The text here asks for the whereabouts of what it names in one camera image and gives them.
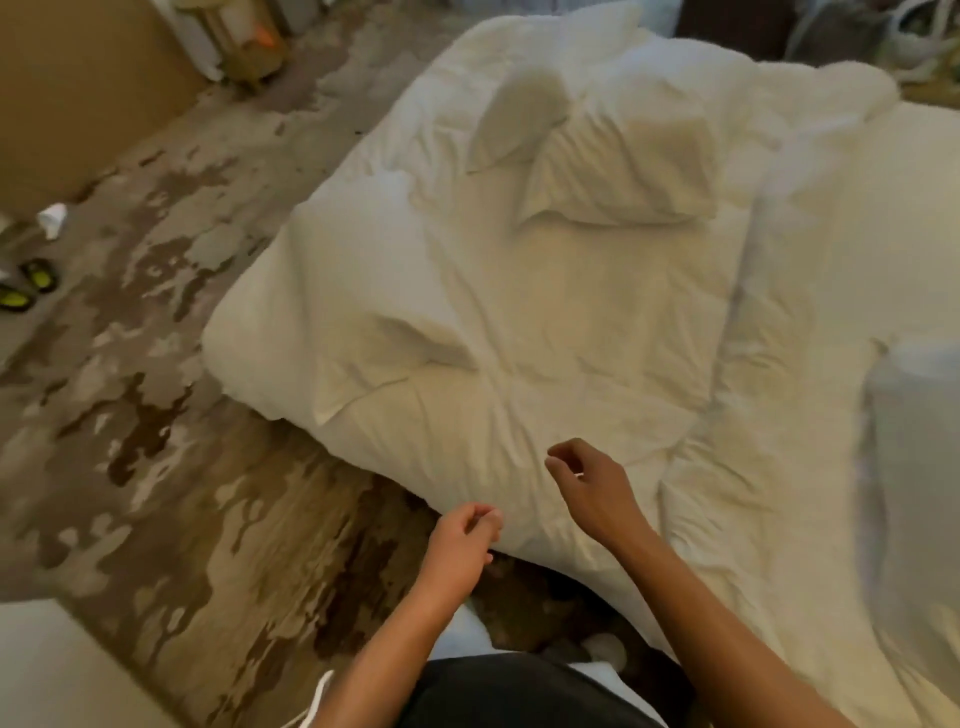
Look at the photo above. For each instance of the person's right hand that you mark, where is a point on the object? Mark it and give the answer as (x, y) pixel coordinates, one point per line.
(596, 495)

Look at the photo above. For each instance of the person's left hand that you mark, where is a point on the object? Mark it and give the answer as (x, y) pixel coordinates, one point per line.
(452, 546)

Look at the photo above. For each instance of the person's right thumb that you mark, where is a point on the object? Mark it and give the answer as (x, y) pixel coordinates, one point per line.
(576, 448)

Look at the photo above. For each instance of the person's left fingers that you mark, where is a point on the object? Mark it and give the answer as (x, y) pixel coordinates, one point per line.
(480, 519)

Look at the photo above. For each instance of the person's right forearm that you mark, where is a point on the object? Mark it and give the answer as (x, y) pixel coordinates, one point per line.
(720, 637)

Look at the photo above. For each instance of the person's left forearm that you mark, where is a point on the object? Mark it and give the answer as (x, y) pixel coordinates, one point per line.
(379, 660)

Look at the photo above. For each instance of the white duvet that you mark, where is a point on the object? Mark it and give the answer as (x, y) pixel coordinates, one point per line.
(525, 315)

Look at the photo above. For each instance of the flat white pillowcase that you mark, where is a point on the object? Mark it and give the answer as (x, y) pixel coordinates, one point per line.
(390, 367)

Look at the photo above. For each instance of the person's dark shorts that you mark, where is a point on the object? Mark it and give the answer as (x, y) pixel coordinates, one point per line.
(517, 694)

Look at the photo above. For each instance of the person's white sock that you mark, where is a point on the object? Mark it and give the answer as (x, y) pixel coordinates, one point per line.
(606, 651)

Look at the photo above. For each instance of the large white pillow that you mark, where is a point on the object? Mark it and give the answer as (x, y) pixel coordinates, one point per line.
(622, 169)

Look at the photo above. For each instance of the small white pillow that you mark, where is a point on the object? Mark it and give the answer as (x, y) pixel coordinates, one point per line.
(517, 120)

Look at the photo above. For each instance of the white folded cloth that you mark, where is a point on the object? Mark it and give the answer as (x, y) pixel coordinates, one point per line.
(919, 480)

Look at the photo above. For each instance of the white bed sheet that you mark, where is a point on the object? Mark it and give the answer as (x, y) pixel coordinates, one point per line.
(885, 225)

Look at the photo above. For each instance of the black and green shoe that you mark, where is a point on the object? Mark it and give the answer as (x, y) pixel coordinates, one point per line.
(15, 298)
(39, 274)

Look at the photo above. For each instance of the tan bag with orange tag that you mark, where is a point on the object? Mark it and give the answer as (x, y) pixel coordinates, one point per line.
(240, 37)

